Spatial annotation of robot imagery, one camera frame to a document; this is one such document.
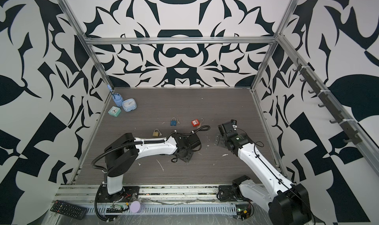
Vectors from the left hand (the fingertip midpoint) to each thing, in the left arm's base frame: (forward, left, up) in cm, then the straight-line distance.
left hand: (188, 153), depth 86 cm
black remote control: (-25, +55, +1) cm, 61 cm away
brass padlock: (+14, +20, -2) cm, 25 cm away
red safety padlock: (+20, -6, 0) cm, 21 cm away
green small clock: (+31, +50, 0) cm, 59 cm away
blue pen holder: (+38, +48, +7) cm, 62 cm away
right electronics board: (-28, -25, -2) cm, 38 cm away
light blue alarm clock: (+35, +40, +2) cm, 54 cm away
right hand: (+4, -21, +8) cm, 23 cm away
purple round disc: (-25, +23, +7) cm, 35 cm away
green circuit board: (-25, +35, -4) cm, 43 cm away
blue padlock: (+21, +9, 0) cm, 23 cm away
